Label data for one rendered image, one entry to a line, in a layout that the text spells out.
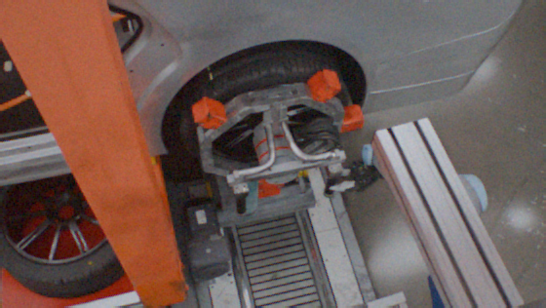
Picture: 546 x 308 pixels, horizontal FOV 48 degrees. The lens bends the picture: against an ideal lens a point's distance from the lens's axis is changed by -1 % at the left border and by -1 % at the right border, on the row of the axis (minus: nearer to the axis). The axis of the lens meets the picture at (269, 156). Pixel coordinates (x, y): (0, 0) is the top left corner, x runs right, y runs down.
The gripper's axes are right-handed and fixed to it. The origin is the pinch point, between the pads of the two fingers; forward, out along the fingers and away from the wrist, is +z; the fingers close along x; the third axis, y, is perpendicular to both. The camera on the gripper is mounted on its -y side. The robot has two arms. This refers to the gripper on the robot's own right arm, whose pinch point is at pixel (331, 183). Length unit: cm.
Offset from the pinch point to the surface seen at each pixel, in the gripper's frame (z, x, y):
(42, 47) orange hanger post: 71, 21, 123
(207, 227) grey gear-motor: 46, -11, -40
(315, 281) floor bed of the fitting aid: 2, 12, -77
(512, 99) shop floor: -140, -64, -83
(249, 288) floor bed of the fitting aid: 33, 8, -76
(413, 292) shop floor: -43, 28, -83
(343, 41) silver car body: -9, -30, 43
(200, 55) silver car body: 39, -31, 49
